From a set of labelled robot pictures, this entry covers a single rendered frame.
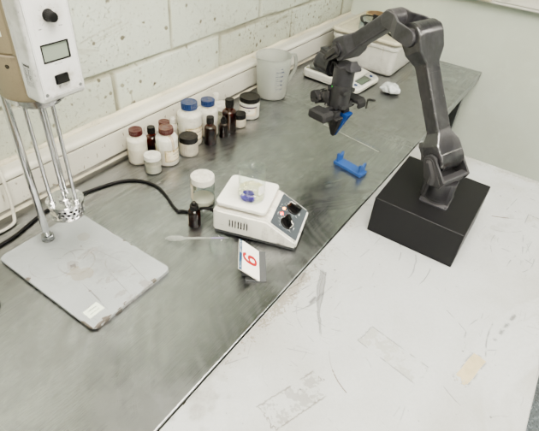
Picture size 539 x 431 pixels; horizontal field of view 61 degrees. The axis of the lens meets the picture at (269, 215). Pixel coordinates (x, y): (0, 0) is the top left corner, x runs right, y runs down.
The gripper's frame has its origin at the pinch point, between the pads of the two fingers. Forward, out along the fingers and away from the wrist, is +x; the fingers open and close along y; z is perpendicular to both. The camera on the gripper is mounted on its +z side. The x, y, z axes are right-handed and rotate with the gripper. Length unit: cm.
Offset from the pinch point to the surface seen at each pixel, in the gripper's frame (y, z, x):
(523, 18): -113, -3, -14
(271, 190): 34.3, -9.7, 2.5
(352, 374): 53, -50, 12
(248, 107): 4.2, 32.1, 6.2
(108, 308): 78, -10, 10
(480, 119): -113, -1, 32
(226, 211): 46.1, -7.3, 4.6
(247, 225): 43.8, -12.2, 6.7
